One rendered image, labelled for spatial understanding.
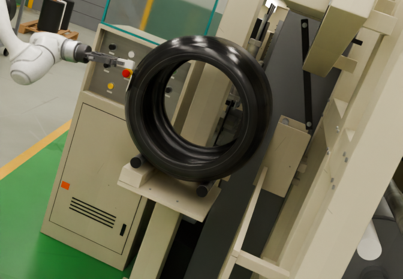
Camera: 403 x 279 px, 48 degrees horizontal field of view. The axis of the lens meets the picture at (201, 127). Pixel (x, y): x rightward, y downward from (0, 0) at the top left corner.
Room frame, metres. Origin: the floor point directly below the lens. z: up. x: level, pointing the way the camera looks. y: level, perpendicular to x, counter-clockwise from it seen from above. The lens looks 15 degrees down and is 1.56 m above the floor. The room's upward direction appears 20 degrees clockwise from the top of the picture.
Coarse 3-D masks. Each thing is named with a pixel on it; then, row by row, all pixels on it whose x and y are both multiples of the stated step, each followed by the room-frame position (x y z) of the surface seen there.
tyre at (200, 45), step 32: (160, 64) 1.61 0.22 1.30; (224, 64) 1.58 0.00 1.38; (256, 64) 1.70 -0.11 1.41; (128, 96) 1.64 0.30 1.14; (160, 96) 1.88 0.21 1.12; (256, 96) 1.57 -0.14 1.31; (128, 128) 1.66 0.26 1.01; (160, 128) 1.87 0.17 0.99; (256, 128) 1.56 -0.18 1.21; (160, 160) 1.60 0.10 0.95; (192, 160) 1.82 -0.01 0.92; (224, 160) 1.56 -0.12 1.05
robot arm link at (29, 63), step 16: (0, 0) 1.67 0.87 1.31; (0, 16) 1.64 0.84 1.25; (0, 32) 1.62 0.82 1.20; (16, 48) 1.63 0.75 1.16; (32, 48) 1.66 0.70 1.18; (16, 64) 1.60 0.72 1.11; (32, 64) 1.62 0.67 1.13; (48, 64) 1.69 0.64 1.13; (16, 80) 1.61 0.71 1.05; (32, 80) 1.62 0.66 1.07
